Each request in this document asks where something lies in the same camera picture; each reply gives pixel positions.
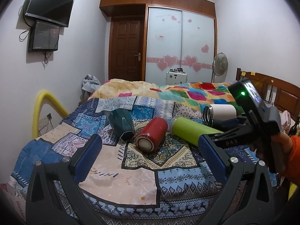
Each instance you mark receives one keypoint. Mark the white steel cup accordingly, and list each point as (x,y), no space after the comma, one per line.
(218,112)

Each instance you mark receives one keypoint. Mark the red cylindrical cup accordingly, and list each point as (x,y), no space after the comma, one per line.
(151,136)

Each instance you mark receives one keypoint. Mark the frosted sliding wardrobe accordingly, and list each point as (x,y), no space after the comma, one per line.
(179,39)

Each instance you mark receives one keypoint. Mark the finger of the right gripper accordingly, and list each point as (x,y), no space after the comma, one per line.
(228,140)
(225,125)

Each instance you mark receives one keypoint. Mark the grey clothes pile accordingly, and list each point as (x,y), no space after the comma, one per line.
(89,85)

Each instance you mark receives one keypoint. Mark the blue patterned bedsheet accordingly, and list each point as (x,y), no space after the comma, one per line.
(172,185)

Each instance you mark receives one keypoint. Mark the standing electric fan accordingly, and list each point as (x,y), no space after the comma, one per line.
(219,66)

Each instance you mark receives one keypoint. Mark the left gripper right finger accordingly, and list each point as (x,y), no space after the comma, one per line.
(246,195)

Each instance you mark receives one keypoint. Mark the small black wall monitor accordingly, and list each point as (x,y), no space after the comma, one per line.
(43,37)

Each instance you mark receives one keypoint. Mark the dark green faceted cup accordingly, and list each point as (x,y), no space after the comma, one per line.
(122,124)

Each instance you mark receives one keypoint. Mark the yellow foam tube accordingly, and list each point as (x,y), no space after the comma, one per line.
(46,103)

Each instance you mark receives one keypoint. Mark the wooden bed headboard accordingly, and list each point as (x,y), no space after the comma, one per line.
(284,95)

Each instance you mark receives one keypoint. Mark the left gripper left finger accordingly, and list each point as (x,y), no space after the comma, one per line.
(43,204)

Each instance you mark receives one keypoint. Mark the small white cabinet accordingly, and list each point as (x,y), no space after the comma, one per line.
(176,76)

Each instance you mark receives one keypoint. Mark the green cylindrical cup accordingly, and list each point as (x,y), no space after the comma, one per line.
(189,130)

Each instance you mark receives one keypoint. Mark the wall mounted black television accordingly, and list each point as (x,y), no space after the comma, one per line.
(53,11)

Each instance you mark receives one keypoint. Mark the wooden overhead cabinet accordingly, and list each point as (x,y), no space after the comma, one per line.
(118,7)

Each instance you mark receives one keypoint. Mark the brown wooden door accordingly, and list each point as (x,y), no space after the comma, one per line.
(125,48)

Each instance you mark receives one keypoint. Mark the colourful patchwork blanket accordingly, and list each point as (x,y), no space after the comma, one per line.
(195,95)

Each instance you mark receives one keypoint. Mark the wall power socket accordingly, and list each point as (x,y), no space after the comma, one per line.
(45,122)

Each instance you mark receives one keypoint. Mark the right hand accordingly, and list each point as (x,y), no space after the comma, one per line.
(274,150)

